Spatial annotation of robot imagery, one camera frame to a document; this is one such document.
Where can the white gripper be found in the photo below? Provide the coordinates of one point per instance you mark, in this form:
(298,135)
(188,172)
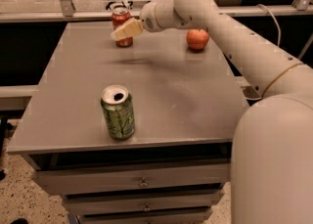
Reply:
(147,19)

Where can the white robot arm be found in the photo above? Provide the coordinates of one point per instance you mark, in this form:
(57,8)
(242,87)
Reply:
(272,153)

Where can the green soda can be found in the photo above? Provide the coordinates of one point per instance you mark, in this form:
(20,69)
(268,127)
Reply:
(116,102)

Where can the red apple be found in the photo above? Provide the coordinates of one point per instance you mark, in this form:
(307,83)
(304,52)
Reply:
(197,39)

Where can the grey drawer cabinet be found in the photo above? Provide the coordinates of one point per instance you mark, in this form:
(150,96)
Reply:
(137,135)

